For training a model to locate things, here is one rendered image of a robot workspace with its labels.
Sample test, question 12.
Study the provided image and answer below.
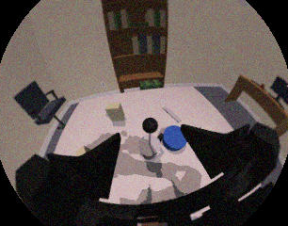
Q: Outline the dark blue short cylinder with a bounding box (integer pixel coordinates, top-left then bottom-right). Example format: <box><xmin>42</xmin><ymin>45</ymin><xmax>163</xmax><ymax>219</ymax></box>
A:
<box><xmin>162</xmin><ymin>125</ymin><xmax>186</xmax><ymax>152</ymax></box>

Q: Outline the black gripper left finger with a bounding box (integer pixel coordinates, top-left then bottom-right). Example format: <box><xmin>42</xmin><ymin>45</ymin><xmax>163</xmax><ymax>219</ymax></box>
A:
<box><xmin>46</xmin><ymin>132</ymin><xmax>121</xmax><ymax>200</ymax></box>

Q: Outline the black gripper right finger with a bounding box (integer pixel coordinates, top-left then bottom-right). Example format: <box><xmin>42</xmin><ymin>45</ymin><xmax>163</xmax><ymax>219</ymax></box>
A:
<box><xmin>181</xmin><ymin>123</ymin><xmax>250</xmax><ymax>180</ymax></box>

